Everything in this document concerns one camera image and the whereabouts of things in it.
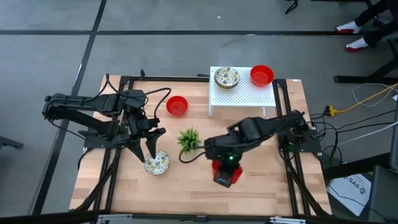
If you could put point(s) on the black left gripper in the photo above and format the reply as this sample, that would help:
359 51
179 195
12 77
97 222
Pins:
141 126

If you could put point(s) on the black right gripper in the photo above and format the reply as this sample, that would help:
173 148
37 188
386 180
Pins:
229 161

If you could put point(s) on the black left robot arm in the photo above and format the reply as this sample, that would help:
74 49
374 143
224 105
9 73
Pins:
93 104

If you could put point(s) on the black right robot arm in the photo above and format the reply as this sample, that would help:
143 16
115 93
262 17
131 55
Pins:
264 127

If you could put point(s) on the artificial plant in white pot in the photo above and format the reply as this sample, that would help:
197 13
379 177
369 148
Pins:
188 141

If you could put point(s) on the white perforated metal shelf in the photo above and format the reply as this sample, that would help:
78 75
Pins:
242 96

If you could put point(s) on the white paper sign SA5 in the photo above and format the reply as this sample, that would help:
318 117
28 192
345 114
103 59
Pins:
348 193

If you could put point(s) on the black crossbar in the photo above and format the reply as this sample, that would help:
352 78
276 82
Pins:
46 217

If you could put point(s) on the black floor beam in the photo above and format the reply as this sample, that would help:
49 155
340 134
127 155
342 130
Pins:
357 166

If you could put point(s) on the dark furniture foot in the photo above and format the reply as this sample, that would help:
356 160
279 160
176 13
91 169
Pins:
9 142

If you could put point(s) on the black table leg base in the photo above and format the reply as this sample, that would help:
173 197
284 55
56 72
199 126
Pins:
363 79

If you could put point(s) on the dark grey cabinet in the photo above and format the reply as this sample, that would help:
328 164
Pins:
384 196

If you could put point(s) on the person's leg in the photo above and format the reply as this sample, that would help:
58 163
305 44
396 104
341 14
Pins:
381 32
373 11

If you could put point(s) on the black aluminium table frame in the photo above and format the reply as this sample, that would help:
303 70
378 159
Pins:
168 79

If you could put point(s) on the silver metal bracket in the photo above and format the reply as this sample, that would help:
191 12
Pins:
113 218
287 220

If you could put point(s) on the grey post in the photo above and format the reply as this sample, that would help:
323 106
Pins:
395 140

